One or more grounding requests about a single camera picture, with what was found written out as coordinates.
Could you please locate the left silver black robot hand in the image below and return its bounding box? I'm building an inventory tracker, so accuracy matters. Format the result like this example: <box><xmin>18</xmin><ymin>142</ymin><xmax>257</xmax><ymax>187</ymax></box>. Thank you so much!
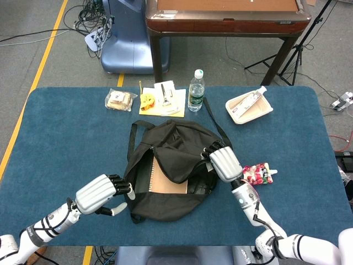
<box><xmin>74</xmin><ymin>173</ymin><xmax>136</xmax><ymax>216</ymax></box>

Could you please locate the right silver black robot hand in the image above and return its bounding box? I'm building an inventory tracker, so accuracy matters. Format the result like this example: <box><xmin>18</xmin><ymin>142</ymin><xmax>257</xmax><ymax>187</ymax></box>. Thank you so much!
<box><xmin>200</xmin><ymin>140</ymin><xmax>245</xmax><ymax>183</ymax></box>

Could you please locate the black fabric backpack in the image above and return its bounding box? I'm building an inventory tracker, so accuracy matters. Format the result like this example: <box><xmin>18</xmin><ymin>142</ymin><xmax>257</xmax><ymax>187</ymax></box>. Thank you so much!
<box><xmin>123</xmin><ymin>97</ymin><xmax>238</xmax><ymax>224</ymax></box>

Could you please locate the brown spiral notebook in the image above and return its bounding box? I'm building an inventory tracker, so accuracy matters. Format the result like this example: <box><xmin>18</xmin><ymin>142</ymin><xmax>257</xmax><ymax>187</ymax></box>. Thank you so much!
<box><xmin>148</xmin><ymin>156</ymin><xmax>189</xmax><ymax>194</ymax></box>

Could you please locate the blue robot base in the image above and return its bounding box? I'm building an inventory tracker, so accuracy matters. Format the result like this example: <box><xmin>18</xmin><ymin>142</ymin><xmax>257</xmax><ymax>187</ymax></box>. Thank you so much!
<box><xmin>100</xmin><ymin>0</ymin><xmax>170</xmax><ymax>75</ymax></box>

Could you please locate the red floral snack pouch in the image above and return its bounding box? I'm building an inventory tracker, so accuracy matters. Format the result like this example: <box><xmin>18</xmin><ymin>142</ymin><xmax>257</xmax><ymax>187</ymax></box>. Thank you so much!
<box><xmin>242</xmin><ymin>162</ymin><xmax>278</xmax><ymax>186</ymax></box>

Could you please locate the blue table mat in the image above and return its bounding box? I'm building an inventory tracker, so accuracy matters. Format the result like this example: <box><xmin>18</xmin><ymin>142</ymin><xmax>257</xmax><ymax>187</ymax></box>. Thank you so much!
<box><xmin>0</xmin><ymin>86</ymin><xmax>350</xmax><ymax>247</ymax></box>

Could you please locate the white squeeze tube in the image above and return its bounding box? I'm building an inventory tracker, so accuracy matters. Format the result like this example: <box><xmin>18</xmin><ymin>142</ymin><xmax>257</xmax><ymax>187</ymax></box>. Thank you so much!
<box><xmin>233</xmin><ymin>86</ymin><xmax>268</xmax><ymax>119</ymax></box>

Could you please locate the beige plastic tray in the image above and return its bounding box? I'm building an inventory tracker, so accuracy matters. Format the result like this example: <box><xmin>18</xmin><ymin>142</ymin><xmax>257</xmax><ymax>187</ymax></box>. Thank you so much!
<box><xmin>225</xmin><ymin>88</ymin><xmax>274</xmax><ymax>125</ymax></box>

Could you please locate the clear water bottle green label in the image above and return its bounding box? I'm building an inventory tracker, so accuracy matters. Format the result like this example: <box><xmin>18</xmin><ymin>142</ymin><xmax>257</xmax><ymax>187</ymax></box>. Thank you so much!
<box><xmin>188</xmin><ymin>69</ymin><xmax>206</xmax><ymax>113</ymax></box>

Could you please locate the pale yellow paper sheet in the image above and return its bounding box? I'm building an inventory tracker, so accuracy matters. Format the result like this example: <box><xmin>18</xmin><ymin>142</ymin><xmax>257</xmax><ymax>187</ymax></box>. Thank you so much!
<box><xmin>138</xmin><ymin>87</ymin><xmax>187</xmax><ymax>118</ymax></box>

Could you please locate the brown shoe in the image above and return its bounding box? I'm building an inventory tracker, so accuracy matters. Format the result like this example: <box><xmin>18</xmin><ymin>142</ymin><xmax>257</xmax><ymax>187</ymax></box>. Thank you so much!
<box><xmin>26</xmin><ymin>246</ymin><xmax>47</xmax><ymax>265</ymax></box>

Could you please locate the razor on white card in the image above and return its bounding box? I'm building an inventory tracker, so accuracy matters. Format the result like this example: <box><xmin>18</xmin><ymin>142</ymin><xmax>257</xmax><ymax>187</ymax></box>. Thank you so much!
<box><xmin>153</xmin><ymin>80</ymin><xmax>181</xmax><ymax>116</ymax></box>

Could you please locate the grey blue robot torso base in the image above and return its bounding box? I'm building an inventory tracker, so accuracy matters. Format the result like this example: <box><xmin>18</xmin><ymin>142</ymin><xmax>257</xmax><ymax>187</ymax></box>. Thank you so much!
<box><xmin>114</xmin><ymin>245</ymin><xmax>261</xmax><ymax>265</ymax></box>

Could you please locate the bagged sandwich bread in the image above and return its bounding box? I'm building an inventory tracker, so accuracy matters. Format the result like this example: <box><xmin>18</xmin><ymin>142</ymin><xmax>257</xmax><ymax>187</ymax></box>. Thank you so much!
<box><xmin>104</xmin><ymin>88</ymin><xmax>138</xmax><ymax>112</ymax></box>

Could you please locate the black floor device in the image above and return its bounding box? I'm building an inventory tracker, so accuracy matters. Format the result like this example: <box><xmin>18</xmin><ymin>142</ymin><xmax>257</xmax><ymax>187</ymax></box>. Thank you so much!
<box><xmin>334</xmin><ymin>150</ymin><xmax>353</xmax><ymax>173</ymax></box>

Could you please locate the white grey power strip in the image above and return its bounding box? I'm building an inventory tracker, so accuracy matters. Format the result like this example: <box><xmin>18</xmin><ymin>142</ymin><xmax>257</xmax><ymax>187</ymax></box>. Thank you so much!
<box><xmin>330</xmin><ymin>92</ymin><xmax>353</xmax><ymax>111</ymax></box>

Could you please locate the brown mahjong table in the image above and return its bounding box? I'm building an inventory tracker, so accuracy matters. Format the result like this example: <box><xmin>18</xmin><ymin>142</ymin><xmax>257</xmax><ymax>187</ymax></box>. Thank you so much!
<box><xmin>145</xmin><ymin>0</ymin><xmax>312</xmax><ymax>86</ymax></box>

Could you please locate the white power strip with plugs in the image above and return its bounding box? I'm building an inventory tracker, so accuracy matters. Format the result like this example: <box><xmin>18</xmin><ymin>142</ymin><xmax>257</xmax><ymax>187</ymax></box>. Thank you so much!
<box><xmin>84</xmin><ymin>30</ymin><xmax>105</xmax><ymax>52</ymax></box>

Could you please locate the black tripod stand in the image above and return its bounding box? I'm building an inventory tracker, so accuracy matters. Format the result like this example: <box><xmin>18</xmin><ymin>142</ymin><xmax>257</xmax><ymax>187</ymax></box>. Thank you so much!
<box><xmin>244</xmin><ymin>0</ymin><xmax>334</xmax><ymax>86</ymax></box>

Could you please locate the black cable bundle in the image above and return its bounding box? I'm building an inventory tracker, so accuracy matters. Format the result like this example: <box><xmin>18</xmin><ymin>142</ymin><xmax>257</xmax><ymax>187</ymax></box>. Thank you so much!
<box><xmin>63</xmin><ymin>0</ymin><xmax>114</xmax><ymax>59</ymax></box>

